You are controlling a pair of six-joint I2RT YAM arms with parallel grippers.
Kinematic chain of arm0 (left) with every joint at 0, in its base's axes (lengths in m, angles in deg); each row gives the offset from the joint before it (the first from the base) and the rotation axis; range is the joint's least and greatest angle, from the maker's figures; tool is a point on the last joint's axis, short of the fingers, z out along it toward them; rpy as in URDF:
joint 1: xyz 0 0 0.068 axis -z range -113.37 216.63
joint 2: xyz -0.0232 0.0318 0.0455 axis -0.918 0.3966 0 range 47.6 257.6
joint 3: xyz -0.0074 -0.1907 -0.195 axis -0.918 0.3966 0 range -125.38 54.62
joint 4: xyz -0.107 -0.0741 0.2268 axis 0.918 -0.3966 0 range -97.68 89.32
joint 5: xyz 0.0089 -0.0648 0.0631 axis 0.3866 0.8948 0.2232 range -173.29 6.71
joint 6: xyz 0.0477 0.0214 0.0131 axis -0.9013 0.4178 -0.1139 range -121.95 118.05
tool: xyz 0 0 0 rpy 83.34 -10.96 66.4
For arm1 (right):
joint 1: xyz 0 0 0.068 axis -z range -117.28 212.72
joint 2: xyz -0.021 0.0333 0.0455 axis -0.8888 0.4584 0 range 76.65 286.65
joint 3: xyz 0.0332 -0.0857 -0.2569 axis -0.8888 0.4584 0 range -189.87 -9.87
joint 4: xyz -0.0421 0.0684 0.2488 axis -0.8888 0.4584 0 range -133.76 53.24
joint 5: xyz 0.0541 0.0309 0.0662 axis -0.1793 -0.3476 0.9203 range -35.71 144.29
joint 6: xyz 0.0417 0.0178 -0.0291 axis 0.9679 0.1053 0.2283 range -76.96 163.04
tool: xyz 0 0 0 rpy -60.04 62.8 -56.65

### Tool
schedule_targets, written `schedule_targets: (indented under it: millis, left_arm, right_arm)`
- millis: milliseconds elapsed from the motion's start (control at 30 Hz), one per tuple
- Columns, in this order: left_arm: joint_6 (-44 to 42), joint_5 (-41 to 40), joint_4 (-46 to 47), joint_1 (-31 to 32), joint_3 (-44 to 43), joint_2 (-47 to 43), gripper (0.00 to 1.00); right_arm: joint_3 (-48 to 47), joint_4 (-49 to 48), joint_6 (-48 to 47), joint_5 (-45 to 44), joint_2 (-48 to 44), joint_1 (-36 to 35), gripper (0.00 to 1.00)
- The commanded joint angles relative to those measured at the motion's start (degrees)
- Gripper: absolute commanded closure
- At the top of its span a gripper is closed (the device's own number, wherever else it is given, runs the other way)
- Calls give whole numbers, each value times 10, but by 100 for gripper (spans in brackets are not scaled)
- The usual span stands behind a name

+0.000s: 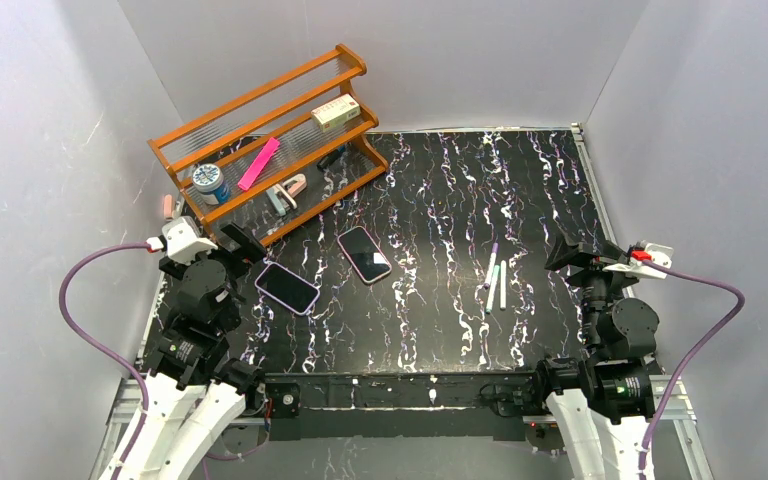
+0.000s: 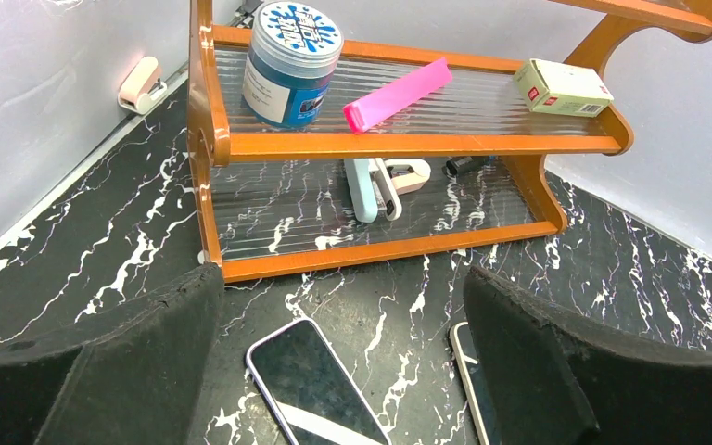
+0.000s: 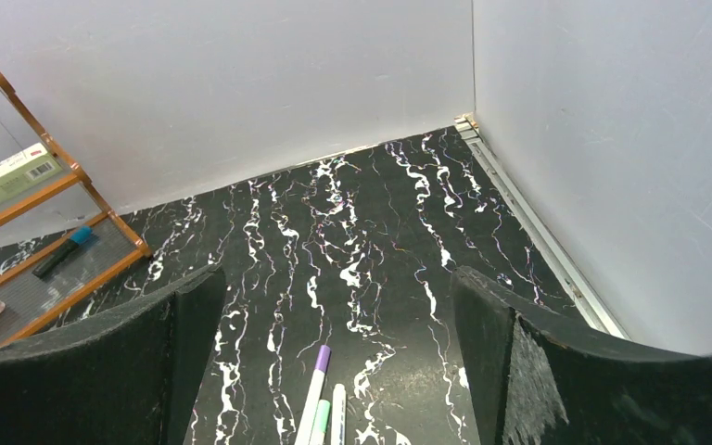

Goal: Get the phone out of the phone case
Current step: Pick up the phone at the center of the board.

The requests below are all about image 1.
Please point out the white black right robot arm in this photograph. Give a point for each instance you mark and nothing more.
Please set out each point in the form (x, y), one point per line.
(602, 399)

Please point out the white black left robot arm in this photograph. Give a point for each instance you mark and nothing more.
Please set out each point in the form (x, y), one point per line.
(192, 389)

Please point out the dark marker on shelf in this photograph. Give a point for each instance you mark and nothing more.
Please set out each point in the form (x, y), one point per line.
(324, 163)

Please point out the purple capped pen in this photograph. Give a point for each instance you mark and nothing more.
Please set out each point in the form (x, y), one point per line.
(491, 265)

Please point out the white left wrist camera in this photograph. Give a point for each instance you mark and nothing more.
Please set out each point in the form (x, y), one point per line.
(181, 241)

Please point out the blue lidded jar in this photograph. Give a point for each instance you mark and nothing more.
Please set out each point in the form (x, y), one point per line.
(210, 183)

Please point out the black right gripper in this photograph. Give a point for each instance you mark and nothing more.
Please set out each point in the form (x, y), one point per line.
(586, 263)

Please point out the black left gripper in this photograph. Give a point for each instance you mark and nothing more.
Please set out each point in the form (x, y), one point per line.
(226, 245)

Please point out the pink eraser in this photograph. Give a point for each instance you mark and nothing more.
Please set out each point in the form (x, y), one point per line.
(168, 207)

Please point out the pink flat bar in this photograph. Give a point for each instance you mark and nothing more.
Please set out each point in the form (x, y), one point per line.
(260, 162)

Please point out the cream cardboard box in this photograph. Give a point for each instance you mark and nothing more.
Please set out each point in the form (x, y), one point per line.
(335, 113)

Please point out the lilac phone case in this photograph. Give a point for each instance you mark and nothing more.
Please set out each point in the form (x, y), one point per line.
(264, 268)

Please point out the black smartphone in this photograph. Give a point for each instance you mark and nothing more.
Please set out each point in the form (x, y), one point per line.
(287, 287)

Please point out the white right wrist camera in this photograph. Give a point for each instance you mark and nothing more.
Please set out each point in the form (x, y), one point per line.
(647, 260)

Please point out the black base bar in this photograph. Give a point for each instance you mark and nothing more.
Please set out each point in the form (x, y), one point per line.
(500, 405)

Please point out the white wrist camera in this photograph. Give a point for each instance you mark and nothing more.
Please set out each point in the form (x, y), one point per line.
(181, 241)
(647, 260)

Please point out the green tipped white pen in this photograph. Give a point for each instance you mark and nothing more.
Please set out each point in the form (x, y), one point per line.
(489, 305)

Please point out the orange wooden shelf rack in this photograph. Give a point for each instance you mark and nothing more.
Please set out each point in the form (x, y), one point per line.
(231, 136)

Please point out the black phone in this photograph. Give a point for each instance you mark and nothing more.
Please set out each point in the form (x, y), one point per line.
(364, 255)

